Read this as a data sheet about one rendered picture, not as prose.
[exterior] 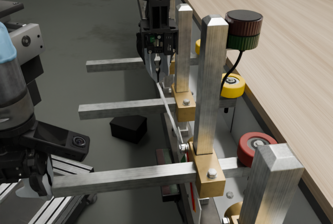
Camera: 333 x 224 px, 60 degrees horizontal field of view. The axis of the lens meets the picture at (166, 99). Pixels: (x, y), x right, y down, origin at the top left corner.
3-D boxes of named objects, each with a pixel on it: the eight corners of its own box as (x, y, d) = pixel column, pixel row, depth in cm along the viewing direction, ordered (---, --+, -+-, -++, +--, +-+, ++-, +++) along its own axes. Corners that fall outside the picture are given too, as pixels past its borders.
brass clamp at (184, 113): (175, 123, 78) (176, 108, 75) (168, 95, 89) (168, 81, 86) (197, 121, 79) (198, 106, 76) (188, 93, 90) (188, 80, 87)
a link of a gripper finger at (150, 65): (146, 93, 64) (144, 55, 59) (144, 80, 69) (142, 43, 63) (160, 92, 64) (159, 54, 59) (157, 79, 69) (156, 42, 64)
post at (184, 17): (175, 152, 95) (178, 7, 68) (173, 145, 98) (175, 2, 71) (185, 151, 96) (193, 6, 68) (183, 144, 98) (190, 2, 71)
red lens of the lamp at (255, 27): (230, 36, 45) (232, 23, 44) (219, 23, 50) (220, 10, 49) (266, 34, 46) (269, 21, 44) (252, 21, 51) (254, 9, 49)
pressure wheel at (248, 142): (239, 196, 61) (248, 159, 54) (227, 168, 68) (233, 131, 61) (274, 192, 62) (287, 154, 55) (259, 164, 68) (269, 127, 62)
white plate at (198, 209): (195, 237, 64) (198, 209, 58) (176, 152, 85) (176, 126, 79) (198, 236, 64) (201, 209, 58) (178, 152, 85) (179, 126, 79)
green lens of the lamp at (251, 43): (228, 51, 46) (230, 38, 45) (217, 36, 51) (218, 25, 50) (263, 49, 47) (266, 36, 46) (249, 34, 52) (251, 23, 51)
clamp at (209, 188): (199, 199, 58) (200, 183, 55) (186, 151, 69) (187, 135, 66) (226, 196, 58) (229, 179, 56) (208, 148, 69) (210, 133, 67)
